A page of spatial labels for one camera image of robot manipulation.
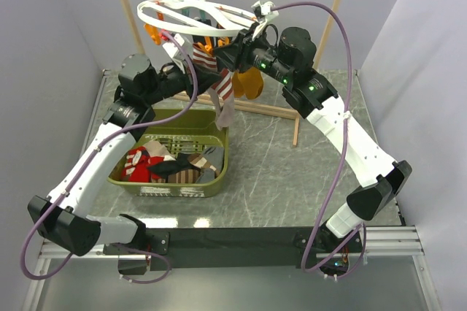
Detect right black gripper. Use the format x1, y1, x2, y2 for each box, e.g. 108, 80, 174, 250
212, 22, 293, 85

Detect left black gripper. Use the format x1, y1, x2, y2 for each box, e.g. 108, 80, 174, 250
144, 54, 223, 105

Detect taupe sock with striped cuff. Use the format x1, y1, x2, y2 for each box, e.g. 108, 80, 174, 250
192, 42, 222, 118

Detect orange clothes clip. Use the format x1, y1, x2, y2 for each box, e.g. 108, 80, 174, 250
203, 37, 215, 56

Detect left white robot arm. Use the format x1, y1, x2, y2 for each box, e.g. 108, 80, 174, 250
28, 54, 221, 256

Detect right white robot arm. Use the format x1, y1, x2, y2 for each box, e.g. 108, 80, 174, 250
214, 27, 412, 252

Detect mustard yellow hanging socks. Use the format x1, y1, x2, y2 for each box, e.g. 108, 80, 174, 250
232, 67, 263, 100

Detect white round sock hanger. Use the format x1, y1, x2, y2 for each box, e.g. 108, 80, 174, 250
137, 0, 256, 37

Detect orange clip left rim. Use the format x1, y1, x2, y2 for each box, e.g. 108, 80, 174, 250
144, 23, 163, 45

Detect dark navy hanging sock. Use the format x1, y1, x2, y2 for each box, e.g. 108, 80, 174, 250
192, 16, 229, 48

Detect olive green plastic basket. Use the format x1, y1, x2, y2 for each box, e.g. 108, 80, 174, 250
108, 110, 228, 198

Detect grey sock in basket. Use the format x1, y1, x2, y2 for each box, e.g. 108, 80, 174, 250
196, 146, 225, 184

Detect black sock in basket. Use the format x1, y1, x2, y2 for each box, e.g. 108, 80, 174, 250
147, 153, 198, 178

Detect brown striped sock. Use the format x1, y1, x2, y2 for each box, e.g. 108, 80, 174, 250
150, 169, 201, 184

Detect black base crossbar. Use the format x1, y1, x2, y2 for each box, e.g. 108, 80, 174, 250
103, 226, 364, 275

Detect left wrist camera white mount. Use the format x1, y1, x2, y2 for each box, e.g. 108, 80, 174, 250
162, 34, 192, 73

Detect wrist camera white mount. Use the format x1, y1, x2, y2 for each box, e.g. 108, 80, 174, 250
162, 34, 192, 73
251, 0, 279, 40

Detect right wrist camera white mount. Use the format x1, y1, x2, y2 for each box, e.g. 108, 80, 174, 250
251, 0, 279, 40

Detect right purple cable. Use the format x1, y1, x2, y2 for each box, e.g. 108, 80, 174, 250
273, 1, 368, 280

